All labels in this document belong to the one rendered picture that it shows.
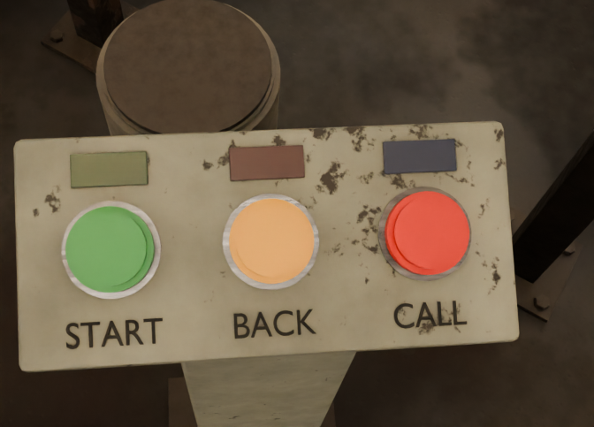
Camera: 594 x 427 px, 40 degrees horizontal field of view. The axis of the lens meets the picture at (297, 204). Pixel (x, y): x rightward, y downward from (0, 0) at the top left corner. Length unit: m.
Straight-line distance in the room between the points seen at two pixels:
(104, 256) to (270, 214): 0.08
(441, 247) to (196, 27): 0.25
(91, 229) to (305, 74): 0.81
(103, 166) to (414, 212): 0.15
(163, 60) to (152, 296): 0.20
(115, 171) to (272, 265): 0.09
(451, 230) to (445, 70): 0.82
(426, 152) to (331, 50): 0.80
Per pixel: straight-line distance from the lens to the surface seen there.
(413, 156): 0.40
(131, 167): 0.40
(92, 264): 0.39
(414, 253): 0.39
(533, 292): 1.07
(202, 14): 0.56
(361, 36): 1.22
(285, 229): 0.38
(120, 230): 0.38
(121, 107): 0.53
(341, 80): 1.17
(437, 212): 0.39
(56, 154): 0.40
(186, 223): 0.39
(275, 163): 0.39
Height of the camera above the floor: 0.96
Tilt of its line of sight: 65 degrees down
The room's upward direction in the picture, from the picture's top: 8 degrees clockwise
